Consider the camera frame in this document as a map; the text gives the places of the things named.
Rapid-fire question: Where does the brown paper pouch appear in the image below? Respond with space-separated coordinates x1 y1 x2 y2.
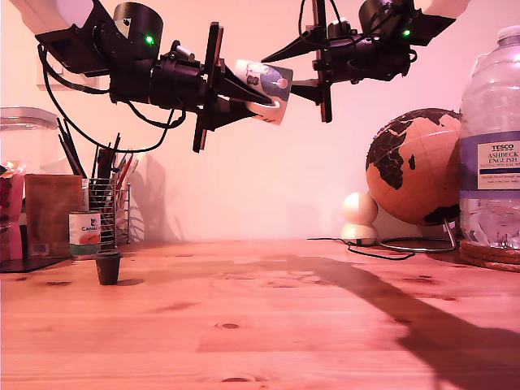
24 174 85 258

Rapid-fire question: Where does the black chopstick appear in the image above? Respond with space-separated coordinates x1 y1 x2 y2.
63 119 90 181
58 135 84 178
57 118 89 181

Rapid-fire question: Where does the white mug with blue print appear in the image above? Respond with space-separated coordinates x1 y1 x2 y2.
234 59 294 126

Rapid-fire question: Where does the thick black brush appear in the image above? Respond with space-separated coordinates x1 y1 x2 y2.
98 148 116 183

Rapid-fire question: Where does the glass jar with metal lid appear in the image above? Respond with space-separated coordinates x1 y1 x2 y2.
0 106 73 179

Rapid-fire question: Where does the black pencil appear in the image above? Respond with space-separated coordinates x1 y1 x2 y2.
108 132 122 180

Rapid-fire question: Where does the pink snack packet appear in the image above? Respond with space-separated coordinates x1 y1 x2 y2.
0 161 26 262

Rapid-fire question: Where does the white round table device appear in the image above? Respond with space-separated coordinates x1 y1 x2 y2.
341 193 379 247

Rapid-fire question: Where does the white wall switch plate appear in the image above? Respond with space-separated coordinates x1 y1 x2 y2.
35 60 102 92

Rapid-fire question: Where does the large clear water bottle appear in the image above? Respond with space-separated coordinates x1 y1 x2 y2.
458 24 520 251

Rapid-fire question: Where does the white labelled tin can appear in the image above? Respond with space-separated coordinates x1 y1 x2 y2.
68 211 103 261

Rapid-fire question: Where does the metal wire utensil holder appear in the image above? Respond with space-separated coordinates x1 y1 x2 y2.
87 180 132 249

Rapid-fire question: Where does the round cork coaster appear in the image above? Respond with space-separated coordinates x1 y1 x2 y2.
459 248 520 266
461 257 520 274
460 239 520 257

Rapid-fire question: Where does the black flat mat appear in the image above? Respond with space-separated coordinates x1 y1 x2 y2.
0 256 76 275

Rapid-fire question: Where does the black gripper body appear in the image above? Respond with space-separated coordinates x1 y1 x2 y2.
310 0 370 124
149 22 225 154

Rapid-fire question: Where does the red pencil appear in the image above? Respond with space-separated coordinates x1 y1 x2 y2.
115 150 136 186

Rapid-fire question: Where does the arm grey camera box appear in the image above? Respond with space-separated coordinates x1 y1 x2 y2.
170 39 197 63
327 16 353 38

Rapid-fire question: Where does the cork globe with dark continents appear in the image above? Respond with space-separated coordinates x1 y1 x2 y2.
365 107 464 228

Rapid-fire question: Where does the thick ribbed black arm cable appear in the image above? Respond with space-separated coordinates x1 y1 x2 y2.
46 64 114 95

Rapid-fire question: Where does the metal wire globe stand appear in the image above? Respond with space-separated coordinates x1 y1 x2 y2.
380 219 458 254

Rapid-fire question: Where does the thin black table cable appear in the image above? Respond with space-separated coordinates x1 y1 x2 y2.
307 237 416 262

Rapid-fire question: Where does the black camera cable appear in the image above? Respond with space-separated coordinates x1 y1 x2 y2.
298 0 343 41

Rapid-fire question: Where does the dark brown coffee capsule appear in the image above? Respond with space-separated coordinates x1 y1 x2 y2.
95 249 124 287

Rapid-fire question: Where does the white-tipped brush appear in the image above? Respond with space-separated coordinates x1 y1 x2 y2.
130 147 148 176

